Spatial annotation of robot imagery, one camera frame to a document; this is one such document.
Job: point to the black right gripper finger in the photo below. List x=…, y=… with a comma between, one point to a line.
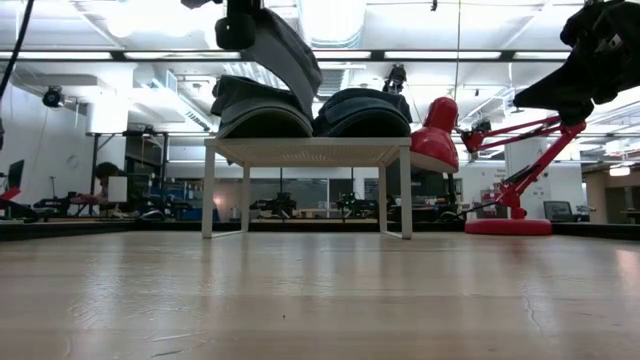
x=575, y=115
x=555, y=92

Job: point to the black background robot arm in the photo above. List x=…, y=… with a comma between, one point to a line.
x=352, y=205
x=280, y=204

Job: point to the lit ceiling lamp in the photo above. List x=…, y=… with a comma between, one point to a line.
x=620, y=171

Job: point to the white light bar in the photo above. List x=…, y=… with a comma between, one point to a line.
x=347, y=54
x=175, y=55
x=55, y=55
x=442, y=54

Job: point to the dark computer monitor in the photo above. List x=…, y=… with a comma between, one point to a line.
x=557, y=211
x=15, y=172

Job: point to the red desk lamp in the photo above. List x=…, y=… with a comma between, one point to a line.
x=507, y=227

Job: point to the white perforated metal shelf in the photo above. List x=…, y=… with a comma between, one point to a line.
x=310, y=152

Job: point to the blue storage bin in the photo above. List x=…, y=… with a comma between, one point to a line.
x=200, y=216

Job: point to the person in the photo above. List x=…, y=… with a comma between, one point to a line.
x=102, y=172

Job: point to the white paper sheet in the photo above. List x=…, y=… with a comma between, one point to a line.
x=117, y=189

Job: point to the black overhead frame beam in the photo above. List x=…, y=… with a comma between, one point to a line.
x=377, y=55

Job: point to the black overhead camera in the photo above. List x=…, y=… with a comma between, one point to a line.
x=395, y=77

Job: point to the black ceiling camera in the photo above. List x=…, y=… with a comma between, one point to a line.
x=53, y=97

